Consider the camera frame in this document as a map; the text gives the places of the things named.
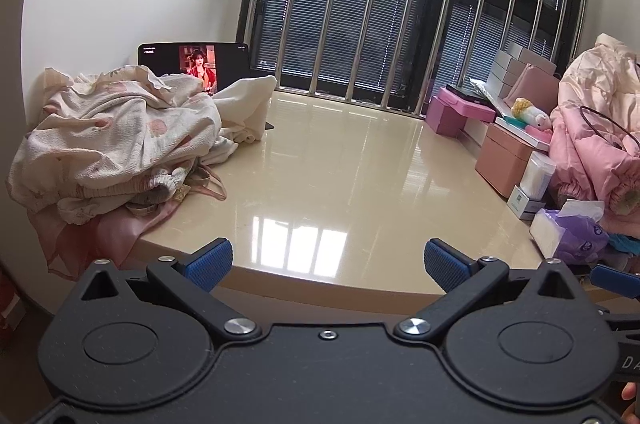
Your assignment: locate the black flat box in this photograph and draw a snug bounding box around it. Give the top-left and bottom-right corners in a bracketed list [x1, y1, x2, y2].
[445, 84, 493, 105]

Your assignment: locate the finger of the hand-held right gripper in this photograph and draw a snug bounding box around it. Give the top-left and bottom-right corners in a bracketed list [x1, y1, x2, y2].
[589, 264, 640, 301]

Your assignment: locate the cream cloth garment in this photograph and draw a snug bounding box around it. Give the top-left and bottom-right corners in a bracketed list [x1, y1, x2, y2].
[200, 75, 278, 165]

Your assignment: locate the cream satin jacket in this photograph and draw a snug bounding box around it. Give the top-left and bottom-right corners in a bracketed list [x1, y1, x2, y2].
[557, 33, 640, 115]

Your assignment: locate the small white carton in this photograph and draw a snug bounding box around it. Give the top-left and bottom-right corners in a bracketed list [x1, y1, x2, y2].
[506, 185, 546, 221]

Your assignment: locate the black window frame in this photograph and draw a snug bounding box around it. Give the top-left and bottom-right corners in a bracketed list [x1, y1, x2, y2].
[237, 0, 586, 115]

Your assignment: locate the white flat box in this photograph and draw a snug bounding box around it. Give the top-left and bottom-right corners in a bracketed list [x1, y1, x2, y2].
[492, 116, 551, 151]

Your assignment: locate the pink quilted bedding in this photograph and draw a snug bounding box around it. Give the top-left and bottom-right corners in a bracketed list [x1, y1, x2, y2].
[547, 101, 640, 217]

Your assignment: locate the black cable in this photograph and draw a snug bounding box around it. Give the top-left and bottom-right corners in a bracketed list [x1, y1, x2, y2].
[579, 104, 640, 152]

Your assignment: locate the magenta pink box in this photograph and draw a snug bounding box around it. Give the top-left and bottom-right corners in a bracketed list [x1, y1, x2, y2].
[425, 87, 496, 137]

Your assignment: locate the stack of white boxes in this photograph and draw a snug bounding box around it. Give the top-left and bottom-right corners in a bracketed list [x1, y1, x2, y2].
[485, 44, 526, 100]

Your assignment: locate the black tablet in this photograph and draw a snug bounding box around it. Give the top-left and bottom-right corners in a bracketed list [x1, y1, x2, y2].
[137, 42, 250, 94]

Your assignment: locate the clear cotton pad pack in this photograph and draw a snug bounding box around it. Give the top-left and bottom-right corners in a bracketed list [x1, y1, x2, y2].
[520, 151, 557, 200]

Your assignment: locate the white floral crinkle garment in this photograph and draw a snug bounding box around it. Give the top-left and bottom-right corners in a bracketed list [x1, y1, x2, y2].
[7, 66, 223, 225]

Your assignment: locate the purple tissue pack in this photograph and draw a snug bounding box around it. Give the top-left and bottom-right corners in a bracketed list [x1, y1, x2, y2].
[529, 199, 611, 265]

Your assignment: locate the teal cloth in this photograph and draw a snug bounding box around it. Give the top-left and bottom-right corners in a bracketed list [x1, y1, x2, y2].
[607, 231, 640, 255]

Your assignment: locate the yellow white plush toy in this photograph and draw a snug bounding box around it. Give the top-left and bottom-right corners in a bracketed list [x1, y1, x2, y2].
[510, 98, 552, 130]

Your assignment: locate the person's right hand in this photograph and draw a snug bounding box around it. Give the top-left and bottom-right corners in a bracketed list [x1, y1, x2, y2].
[621, 381, 640, 424]

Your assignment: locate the red packet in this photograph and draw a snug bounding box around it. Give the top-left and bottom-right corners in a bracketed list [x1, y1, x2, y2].
[0, 269, 23, 345]

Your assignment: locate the plain white box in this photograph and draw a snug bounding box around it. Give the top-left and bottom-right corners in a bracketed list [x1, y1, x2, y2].
[462, 118, 493, 147]

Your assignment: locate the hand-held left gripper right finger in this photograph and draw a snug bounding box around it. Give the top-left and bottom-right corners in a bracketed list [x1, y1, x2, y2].
[394, 240, 599, 346]

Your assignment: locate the salmon pink box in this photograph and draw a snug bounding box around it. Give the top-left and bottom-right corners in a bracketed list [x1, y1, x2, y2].
[475, 123, 538, 197]

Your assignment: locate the dusty pink box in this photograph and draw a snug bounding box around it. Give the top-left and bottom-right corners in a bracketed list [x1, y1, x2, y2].
[519, 46, 557, 75]

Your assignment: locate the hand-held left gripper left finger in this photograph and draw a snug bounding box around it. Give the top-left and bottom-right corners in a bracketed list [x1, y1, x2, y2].
[79, 238, 261, 346]

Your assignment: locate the clear plastic bag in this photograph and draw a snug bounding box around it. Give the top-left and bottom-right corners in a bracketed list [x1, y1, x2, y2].
[470, 79, 507, 104]

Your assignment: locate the pink satin strap garment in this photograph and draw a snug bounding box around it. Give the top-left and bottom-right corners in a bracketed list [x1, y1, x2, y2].
[27, 164, 227, 280]

